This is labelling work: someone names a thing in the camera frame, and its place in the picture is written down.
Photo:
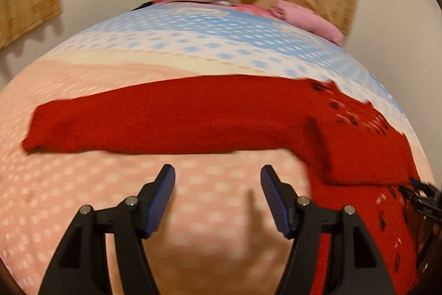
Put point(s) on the red knitted sweater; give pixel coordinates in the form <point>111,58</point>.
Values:
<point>190,115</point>

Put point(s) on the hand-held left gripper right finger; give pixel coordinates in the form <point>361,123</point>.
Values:
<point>274,198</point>

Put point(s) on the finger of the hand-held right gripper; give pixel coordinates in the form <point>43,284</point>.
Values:
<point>412,193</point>

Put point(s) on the dotted pink blue bedsheet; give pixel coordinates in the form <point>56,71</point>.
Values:
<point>172,39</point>

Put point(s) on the pink printed cloth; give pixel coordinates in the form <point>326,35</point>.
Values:
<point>214,6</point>

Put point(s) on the dark cloth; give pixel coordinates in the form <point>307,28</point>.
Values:
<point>141,6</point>

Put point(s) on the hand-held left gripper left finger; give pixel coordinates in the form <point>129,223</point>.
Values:
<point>162,191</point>

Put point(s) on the pink folded blanket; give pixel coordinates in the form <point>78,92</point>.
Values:
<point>310,20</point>

